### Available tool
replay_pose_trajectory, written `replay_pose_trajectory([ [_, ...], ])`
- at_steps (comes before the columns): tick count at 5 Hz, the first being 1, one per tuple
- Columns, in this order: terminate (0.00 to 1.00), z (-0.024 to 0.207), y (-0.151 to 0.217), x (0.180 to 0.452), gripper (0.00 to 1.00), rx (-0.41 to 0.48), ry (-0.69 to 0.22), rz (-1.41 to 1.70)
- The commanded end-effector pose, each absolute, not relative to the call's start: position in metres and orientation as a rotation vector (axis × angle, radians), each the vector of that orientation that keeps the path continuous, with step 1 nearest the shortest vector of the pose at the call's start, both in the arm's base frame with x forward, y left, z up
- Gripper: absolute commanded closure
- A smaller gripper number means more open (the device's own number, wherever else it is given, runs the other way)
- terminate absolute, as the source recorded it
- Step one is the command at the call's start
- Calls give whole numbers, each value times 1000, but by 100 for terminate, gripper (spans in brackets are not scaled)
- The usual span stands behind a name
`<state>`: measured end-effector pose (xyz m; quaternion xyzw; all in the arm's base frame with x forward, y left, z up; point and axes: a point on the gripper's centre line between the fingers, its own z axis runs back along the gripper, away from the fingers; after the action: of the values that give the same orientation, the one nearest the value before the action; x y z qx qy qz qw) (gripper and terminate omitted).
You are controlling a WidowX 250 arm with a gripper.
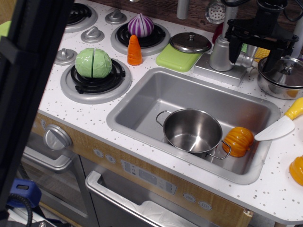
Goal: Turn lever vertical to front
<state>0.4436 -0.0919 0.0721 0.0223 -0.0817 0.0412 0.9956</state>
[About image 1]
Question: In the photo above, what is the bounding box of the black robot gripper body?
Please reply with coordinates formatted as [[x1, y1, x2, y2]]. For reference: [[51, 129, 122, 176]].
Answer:
[[225, 9, 299, 49]]

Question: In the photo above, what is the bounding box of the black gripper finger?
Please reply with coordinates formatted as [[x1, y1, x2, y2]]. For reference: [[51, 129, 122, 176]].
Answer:
[[229, 37, 242, 63], [263, 48, 286, 72]]

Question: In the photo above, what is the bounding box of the silver faucet lever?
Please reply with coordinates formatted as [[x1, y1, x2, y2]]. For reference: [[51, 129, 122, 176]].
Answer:
[[235, 44, 258, 68]]

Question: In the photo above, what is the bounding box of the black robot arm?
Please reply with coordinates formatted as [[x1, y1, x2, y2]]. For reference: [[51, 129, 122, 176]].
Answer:
[[225, 0, 299, 72]]

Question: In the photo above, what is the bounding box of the silver vertical pole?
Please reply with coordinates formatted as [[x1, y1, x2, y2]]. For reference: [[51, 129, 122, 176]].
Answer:
[[177, 0, 190, 20]]

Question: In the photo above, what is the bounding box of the yellow toy corn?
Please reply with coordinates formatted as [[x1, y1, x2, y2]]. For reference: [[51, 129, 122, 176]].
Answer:
[[254, 47, 270, 62]]

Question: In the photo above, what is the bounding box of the silver pole right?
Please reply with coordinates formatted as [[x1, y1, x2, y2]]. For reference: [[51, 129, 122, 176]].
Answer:
[[291, 18, 303, 58]]

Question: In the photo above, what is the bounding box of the silver toy faucet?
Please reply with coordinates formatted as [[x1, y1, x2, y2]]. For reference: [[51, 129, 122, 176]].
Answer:
[[194, 6, 247, 86]]

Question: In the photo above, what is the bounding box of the steel pot with lid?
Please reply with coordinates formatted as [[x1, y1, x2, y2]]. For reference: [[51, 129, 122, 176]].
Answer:
[[257, 57, 303, 100]]

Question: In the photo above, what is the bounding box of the metal strainer ladle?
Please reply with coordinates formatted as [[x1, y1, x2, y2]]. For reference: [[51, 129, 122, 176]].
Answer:
[[205, 0, 225, 25]]

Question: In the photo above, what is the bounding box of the steel pot lid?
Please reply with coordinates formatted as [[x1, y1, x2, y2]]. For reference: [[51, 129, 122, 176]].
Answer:
[[170, 32, 212, 53]]

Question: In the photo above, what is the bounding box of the green cutting board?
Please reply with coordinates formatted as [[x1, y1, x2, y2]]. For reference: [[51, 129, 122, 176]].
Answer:
[[156, 44, 202, 72]]

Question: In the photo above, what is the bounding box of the white yellow toy knife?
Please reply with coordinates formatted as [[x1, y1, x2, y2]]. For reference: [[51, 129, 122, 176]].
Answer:
[[254, 97, 303, 141]]

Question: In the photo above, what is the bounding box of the back right stove burner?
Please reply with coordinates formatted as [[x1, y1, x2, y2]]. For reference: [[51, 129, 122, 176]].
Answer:
[[110, 23, 170, 57]]

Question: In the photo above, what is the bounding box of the stove burner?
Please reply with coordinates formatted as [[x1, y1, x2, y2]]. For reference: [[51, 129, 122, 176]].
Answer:
[[64, 3, 98, 34], [60, 59, 132, 105], [110, 23, 170, 57]]

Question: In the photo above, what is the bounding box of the grey toy sink basin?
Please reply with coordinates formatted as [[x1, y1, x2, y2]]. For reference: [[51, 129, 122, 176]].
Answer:
[[107, 68, 280, 184]]

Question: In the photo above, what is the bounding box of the orange pumpkin half in sink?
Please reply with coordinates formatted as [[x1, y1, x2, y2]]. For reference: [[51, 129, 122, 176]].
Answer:
[[222, 127, 254, 157]]

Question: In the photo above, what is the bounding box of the steel pot in sink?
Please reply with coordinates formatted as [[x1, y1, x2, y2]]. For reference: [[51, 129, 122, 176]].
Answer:
[[155, 108, 231, 160]]

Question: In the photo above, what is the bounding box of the purple toy onion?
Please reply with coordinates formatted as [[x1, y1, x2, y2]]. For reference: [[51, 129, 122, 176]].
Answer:
[[127, 13, 154, 38]]

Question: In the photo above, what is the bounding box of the orange toy carrot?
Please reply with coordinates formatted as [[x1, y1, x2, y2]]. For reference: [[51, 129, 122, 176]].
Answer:
[[127, 35, 143, 65]]

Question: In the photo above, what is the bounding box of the yellow pepper toy half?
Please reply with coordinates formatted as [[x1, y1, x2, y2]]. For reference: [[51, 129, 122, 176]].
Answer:
[[289, 156, 303, 186]]

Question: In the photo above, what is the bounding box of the silver stove knob top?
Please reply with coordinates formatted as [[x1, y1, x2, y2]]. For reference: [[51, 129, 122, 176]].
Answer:
[[105, 9, 127, 25]]

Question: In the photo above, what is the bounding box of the silver stove knob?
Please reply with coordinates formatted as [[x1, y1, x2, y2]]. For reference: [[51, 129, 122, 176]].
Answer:
[[105, 9, 127, 25], [80, 26, 105, 43], [54, 48, 77, 66]]

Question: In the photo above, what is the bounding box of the silver stove knob middle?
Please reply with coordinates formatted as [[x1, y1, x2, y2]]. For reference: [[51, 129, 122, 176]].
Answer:
[[80, 26, 105, 43]]

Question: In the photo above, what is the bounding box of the green toy cabbage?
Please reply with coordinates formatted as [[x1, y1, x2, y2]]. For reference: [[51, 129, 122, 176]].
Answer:
[[74, 48, 113, 79]]

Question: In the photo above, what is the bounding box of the front stove burner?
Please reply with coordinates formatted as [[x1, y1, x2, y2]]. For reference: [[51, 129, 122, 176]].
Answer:
[[60, 59, 132, 105]]

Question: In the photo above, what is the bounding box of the back left stove burner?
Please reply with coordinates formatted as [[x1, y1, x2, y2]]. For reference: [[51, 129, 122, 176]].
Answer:
[[64, 3, 98, 34]]

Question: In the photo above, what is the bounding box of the silver stove knob lower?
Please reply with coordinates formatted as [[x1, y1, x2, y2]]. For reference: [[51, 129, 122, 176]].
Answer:
[[54, 48, 77, 66]]

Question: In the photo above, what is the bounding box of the silver oven dial knob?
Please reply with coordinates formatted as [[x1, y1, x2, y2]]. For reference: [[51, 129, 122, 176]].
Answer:
[[43, 124, 72, 151]]

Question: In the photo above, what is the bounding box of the green plate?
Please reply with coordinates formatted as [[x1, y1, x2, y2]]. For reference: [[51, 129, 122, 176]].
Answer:
[[0, 21, 11, 37]]

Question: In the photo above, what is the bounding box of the blue clamp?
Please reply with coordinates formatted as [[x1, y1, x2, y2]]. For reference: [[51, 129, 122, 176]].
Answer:
[[7, 178, 42, 208]]

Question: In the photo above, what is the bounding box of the silver dishwasher door handle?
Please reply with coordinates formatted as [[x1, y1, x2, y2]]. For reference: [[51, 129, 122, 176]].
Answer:
[[85, 171, 194, 227]]

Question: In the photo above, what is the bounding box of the black foreground frame post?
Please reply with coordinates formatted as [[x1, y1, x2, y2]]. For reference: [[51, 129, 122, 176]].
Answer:
[[0, 0, 73, 211]]

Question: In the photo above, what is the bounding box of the silver oven door handle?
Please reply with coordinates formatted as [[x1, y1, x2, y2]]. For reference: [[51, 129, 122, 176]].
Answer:
[[23, 147, 72, 174]]

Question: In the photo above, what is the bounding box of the black coiled cable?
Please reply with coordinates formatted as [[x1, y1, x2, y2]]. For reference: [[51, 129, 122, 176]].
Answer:
[[9, 193, 34, 227]]

